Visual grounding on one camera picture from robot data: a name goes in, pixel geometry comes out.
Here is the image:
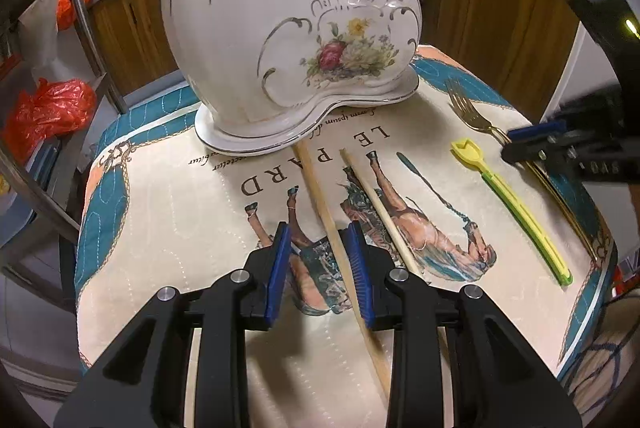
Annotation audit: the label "wooden chopstick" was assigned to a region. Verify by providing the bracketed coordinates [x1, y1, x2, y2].
[291, 144, 393, 404]
[339, 148, 421, 279]

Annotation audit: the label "gold fork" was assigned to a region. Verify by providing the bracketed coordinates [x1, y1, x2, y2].
[446, 78, 598, 261]

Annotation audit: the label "floral ceramic utensil holder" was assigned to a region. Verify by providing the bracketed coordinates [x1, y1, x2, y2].
[150, 0, 421, 157]

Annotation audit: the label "printed quilted cloth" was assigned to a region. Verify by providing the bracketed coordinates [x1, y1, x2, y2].
[75, 43, 618, 428]

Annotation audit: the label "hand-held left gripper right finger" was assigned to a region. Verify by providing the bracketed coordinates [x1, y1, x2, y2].
[340, 222, 583, 428]

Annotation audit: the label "metal shelf rack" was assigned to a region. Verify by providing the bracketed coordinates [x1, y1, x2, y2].
[0, 0, 126, 309]

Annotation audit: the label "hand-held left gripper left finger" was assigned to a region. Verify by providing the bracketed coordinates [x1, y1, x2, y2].
[52, 222, 293, 428]

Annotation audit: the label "yellow green plastic tongs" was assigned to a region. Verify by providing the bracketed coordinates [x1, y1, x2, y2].
[450, 137, 573, 286]

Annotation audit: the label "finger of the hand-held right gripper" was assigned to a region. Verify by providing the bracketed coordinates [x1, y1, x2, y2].
[507, 83, 633, 144]
[501, 128, 640, 183]

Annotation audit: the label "crumpled red plastic bag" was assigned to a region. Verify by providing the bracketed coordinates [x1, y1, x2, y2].
[2, 78, 98, 164]

